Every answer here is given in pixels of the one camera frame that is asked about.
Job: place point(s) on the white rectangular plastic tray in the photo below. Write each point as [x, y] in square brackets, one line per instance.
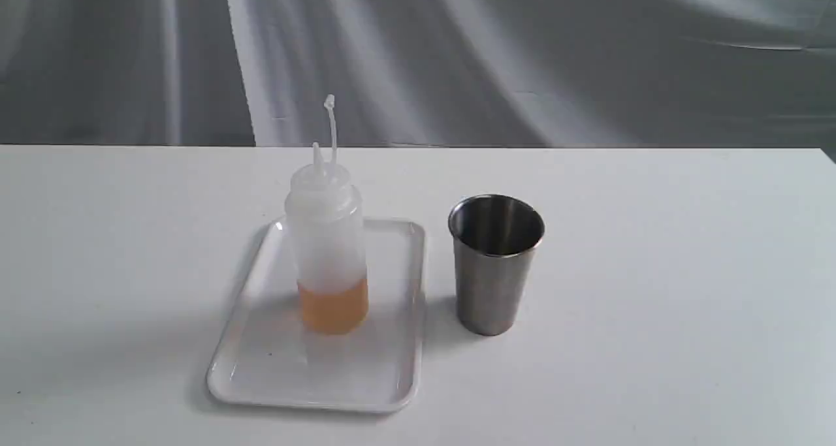
[266, 357]

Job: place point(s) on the clear plastic squeeze bottle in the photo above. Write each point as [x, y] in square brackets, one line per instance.
[324, 215]

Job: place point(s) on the white fabric backdrop curtain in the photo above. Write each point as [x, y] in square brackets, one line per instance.
[438, 73]

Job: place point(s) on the stainless steel cup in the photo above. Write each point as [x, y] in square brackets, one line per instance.
[494, 239]

